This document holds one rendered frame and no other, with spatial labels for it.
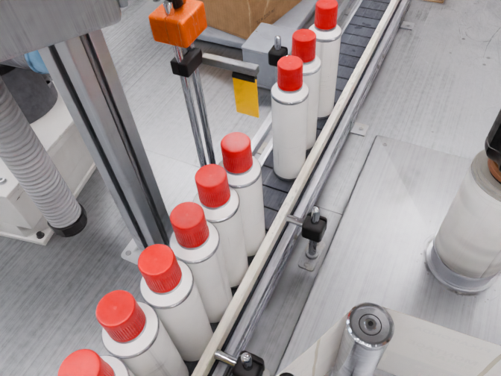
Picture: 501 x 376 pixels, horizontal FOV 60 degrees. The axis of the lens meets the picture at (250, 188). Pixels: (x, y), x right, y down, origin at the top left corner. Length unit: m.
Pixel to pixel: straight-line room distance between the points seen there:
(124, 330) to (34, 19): 0.24
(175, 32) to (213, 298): 0.29
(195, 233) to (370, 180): 0.37
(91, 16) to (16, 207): 0.49
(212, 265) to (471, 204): 0.28
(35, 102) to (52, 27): 0.55
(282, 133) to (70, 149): 0.37
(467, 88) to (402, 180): 0.34
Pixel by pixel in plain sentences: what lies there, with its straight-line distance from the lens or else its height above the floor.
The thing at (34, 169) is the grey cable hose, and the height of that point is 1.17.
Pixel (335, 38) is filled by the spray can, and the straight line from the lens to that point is 0.71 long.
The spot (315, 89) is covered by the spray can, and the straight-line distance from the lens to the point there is 0.66.
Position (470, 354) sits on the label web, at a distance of 0.44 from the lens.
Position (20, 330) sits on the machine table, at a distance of 0.73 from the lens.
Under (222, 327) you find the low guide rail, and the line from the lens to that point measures 0.54.
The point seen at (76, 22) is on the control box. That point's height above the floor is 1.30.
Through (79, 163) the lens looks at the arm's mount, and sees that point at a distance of 0.82.
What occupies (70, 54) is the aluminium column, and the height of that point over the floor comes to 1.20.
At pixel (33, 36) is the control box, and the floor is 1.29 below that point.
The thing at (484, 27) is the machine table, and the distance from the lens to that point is 1.21.
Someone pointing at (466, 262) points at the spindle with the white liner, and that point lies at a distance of 0.58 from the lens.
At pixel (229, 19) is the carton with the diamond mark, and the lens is 1.07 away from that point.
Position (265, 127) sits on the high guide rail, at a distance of 0.66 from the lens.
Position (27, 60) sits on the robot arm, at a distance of 0.65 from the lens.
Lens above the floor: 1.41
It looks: 51 degrees down
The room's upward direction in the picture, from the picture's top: 6 degrees counter-clockwise
